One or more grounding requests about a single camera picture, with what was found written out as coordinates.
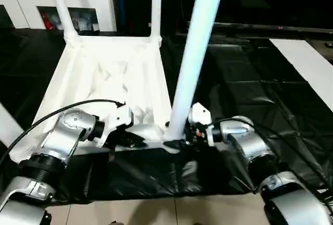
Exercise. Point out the white plastic table top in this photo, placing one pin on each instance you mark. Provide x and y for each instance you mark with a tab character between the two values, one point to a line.
109	74

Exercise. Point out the white plastic table leg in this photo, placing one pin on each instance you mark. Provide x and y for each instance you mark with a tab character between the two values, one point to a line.
197	37
61	6
156	6
9	126

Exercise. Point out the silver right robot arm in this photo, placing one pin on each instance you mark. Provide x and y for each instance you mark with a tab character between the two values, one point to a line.
250	141

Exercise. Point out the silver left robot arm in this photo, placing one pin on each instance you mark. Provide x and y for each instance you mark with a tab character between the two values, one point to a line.
62	136

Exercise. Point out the black plastic mat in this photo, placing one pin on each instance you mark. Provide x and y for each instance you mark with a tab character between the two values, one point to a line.
260	115

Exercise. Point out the dark left robot foot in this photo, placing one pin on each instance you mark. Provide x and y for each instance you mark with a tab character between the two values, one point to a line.
115	223

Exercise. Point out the small bottles behind glass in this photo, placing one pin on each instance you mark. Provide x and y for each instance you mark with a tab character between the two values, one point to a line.
73	21

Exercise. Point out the white paper sheet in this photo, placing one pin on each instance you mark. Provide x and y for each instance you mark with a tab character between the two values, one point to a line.
309	63

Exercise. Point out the dark elongated device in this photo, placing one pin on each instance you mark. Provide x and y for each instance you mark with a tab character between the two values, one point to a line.
329	44

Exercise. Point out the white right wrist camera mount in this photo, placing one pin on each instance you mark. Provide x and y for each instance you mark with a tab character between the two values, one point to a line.
199	116

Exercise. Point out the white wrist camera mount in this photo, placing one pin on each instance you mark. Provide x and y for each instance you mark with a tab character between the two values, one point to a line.
199	116
118	116

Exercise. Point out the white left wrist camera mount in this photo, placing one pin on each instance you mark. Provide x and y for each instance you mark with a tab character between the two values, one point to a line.
118	116

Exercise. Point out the dark metal rail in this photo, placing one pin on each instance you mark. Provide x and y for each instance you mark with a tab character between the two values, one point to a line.
260	27

